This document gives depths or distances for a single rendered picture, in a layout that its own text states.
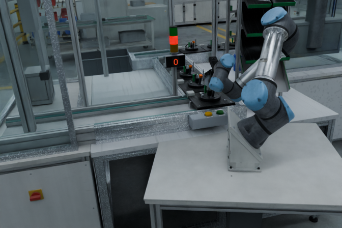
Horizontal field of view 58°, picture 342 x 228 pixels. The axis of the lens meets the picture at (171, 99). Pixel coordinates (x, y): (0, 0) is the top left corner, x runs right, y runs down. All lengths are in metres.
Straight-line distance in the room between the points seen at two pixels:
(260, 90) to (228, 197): 0.45
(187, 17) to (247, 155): 9.74
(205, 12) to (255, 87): 9.94
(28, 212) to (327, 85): 2.50
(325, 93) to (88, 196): 2.18
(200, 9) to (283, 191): 10.00
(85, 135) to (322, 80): 2.08
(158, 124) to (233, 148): 0.51
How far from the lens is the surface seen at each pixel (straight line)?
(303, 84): 2.88
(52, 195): 1.87
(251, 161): 1.45
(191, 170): 1.47
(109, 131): 1.72
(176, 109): 1.94
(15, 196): 1.90
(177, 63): 1.93
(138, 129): 1.73
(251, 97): 1.30
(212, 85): 1.56
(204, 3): 11.16
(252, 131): 1.42
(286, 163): 1.57
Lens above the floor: 1.71
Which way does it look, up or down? 22 degrees down
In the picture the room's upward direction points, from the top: 3 degrees counter-clockwise
